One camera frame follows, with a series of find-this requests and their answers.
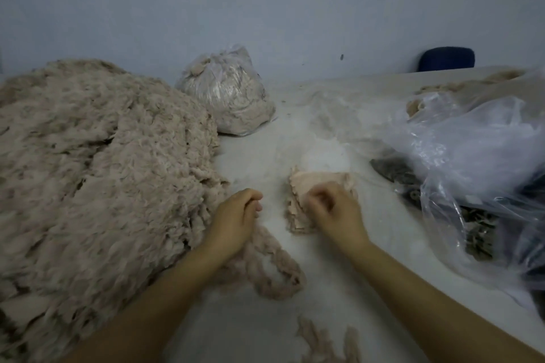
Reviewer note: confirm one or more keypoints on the person's left hand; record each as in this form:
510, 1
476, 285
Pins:
230, 224

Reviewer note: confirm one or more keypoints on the person's right hand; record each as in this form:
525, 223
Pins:
339, 215

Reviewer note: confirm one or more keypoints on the stack of sorted beige pieces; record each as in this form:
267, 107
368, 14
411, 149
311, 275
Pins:
295, 210

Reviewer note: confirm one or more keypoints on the beige scrap strips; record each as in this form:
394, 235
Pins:
274, 272

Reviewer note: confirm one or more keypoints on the large pile beige fabric scraps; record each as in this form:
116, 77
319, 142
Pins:
94, 180

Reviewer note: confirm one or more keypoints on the person's right forearm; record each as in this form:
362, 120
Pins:
443, 316

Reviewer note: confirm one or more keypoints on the person's left forearm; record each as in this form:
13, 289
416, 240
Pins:
145, 312

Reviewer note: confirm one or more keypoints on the beige fur pile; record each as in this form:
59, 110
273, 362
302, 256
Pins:
468, 84

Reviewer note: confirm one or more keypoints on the clear bag of beige scraps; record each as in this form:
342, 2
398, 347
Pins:
228, 90

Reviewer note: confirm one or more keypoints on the large clear plastic bag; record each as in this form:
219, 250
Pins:
473, 150

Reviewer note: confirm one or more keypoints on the blue chair back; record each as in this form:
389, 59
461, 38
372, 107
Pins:
446, 58

